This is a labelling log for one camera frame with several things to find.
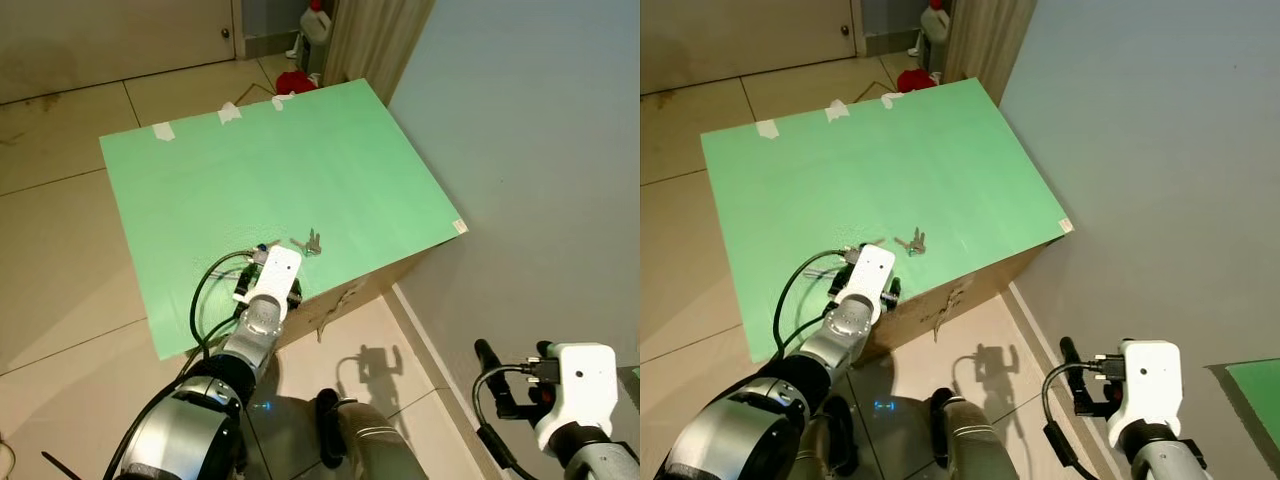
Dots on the grey robot leg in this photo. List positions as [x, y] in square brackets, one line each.
[975, 445]
[825, 445]
[375, 445]

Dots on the brown cardboard box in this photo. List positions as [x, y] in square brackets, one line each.
[375, 285]
[985, 285]

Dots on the beige curtain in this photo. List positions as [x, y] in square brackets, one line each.
[375, 40]
[990, 40]

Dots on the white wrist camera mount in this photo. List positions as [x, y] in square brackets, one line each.
[872, 275]
[1150, 395]
[580, 395]
[278, 272]

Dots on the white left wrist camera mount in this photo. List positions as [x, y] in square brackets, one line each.
[872, 275]
[278, 272]

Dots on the silver key bunch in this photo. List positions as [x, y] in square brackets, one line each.
[312, 243]
[916, 243]

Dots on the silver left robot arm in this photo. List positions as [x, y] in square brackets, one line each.
[735, 440]
[180, 430]

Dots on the beige door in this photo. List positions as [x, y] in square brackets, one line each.
[110, 40]
[740, 35]

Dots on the small green sheet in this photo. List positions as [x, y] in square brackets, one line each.
[1258, 395]

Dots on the white skirting board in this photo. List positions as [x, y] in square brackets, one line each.
[1040, 340]
[430, 350]

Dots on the grey right robot leg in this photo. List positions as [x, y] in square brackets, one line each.
[975, 445]
[375, 445]

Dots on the grey left robot leg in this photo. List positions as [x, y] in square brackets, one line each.
[825, 445]

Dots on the white door frame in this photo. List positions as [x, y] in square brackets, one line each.
[859, 25]
[239, 25]

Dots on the large green paper sheet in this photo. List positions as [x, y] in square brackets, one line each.
[890, 170]
[280, 170]

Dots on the red crumpled object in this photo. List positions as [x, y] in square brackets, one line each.
[295, 82]
[915, 80]

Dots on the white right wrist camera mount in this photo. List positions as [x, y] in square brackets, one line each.
[1150, 395]
[580, 395]

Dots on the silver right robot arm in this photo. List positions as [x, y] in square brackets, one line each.
[1165, 460]
[600, 462]

